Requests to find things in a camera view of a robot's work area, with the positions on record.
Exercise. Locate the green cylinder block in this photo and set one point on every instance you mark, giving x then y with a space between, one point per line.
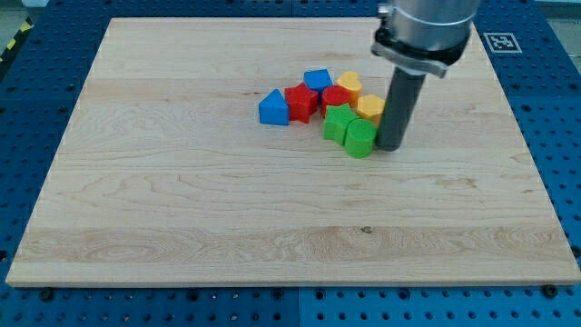
360 138

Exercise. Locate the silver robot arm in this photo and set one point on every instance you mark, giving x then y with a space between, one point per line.
423 36

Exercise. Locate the red star block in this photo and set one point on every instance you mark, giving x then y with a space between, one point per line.
302 102

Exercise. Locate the green star block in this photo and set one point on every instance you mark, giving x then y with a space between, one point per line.
336 122

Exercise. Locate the blue triangle block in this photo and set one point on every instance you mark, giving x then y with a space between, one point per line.
273 109

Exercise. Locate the red cylinder block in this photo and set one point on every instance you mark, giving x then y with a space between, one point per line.
334 95

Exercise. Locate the blue pentagon block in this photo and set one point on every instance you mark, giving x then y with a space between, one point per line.
317 80

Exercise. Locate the yellow hexagon block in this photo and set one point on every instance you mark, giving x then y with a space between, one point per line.
371 107

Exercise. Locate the yellow heart block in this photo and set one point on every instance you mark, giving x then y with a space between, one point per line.
350 81

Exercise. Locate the wooden board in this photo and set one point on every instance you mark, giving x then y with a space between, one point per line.
165 176

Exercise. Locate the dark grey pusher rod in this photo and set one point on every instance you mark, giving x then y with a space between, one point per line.
402 97

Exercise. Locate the white fiducial marker tag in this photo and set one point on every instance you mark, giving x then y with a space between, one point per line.
502 43

